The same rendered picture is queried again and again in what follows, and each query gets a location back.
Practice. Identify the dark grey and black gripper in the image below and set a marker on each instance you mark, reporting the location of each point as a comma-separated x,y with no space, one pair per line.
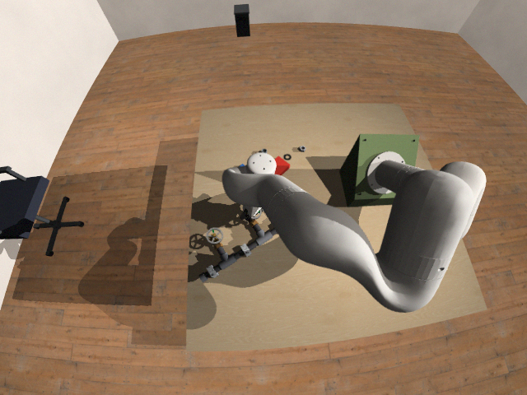
251,212

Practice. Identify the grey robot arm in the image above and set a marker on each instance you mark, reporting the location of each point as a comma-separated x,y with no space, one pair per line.
427,219

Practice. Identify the dark red flat block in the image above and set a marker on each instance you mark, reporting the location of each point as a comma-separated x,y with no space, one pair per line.
282,166

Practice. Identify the grey t-shaped pipe manifold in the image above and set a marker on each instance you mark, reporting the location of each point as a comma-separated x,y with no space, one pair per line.
227,260

